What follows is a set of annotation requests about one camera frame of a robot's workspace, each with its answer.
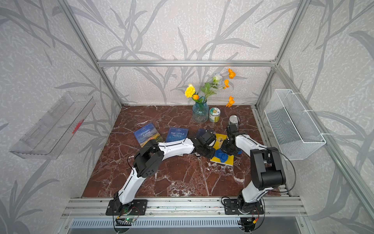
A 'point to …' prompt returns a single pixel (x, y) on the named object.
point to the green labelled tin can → (214, 114)
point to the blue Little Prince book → (176, 134)
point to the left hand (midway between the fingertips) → (213, 156)
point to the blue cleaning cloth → (221, 155)
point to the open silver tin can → (233, 120)
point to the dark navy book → (200, 132)
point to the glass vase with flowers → (200, 109)
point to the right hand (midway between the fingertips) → (224, 150)
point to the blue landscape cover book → (146, 133)
